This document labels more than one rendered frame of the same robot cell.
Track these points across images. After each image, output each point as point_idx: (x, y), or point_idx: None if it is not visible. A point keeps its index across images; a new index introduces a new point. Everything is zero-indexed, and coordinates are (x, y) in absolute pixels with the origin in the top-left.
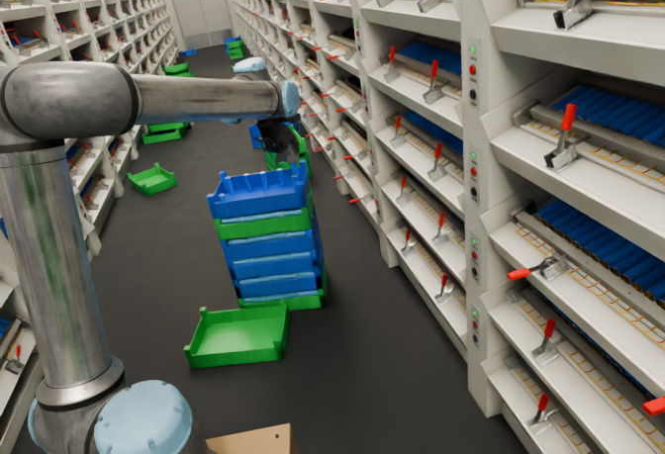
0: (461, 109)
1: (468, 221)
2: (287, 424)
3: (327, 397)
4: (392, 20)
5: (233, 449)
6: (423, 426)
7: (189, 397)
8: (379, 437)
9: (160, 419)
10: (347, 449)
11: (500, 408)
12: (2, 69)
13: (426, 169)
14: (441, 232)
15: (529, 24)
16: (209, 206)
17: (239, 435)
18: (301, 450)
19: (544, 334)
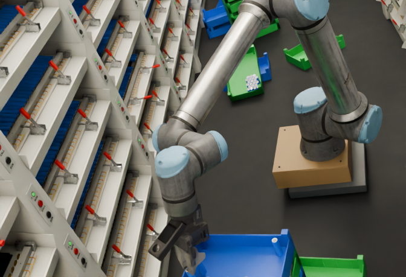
0: (106, 92)
1: (133, 138)
2: (273, 171)
3: (260, 233)
4: (57, 123)
5: (302, 163)
6: (214, 212)
7: (360, 244)
8: (238, 209)
9: (300, 95)
10: (256, 204)
11: None
12: None
13: (115, 180)
14: (134, 200)
15: (94, 33)
16: (290, 236)
17: (298, 168)
18: (281, 206)
19: (146, 140)
